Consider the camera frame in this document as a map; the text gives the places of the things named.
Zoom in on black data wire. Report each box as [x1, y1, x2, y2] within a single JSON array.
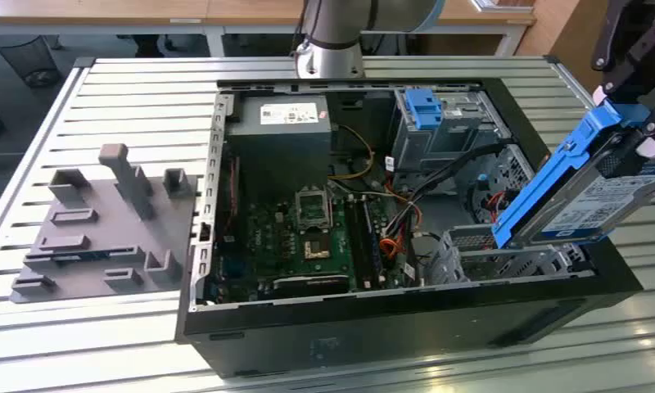
[[406, 212, 421, 287]]

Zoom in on black RAM slot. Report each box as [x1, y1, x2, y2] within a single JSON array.
[[346, 195, 364, 290]]

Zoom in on green RAM stick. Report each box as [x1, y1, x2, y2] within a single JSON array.
[[51, 254, 111, 264]]

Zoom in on grey parts rack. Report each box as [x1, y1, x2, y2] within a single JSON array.
[[9, 142, 207, 305]]

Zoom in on black mesh wastebasket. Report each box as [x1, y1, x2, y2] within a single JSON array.
[[0, 34, 63, 88]]

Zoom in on blue drive latch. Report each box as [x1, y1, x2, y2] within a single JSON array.
[[406, 88, 445, 131]]

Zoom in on wooden desk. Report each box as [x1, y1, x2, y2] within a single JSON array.
[[0, 0, 537, 58]]

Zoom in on metal disk bay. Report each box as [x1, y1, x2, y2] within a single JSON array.
[[423, 223, 599, 287]]

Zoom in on metal socket cover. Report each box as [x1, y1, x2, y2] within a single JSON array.
[[292, 184, 335, 231]]

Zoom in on black office chair base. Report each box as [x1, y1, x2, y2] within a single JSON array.
[[117, 34, 179, 58]]

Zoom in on black PC case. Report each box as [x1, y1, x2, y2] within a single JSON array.
[[174, 75, 646, 380]]

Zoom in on black wire bundle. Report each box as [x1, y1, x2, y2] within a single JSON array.
[[387, 141, 518, 206]]

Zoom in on metal optical drive cage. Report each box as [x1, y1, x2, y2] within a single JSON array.
[[390, 86, 514, 175]]

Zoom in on hard disk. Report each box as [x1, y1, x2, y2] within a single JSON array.
[[490, 100, 655, 251]]

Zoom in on red yellow orange power wire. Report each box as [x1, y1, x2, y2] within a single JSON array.
[[378, 200, 425, 263]]

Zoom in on yellow wires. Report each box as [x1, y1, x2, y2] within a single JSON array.
[[327, 124, 376, 181]]

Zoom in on black graphics card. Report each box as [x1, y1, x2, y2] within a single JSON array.
[[272, 274, 358, 296]]

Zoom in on grey power supply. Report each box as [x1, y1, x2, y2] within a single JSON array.
[[224, 94, 335, 186]]

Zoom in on green motherboard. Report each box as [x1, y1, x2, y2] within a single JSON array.
[[210, 179, 417, 306]]

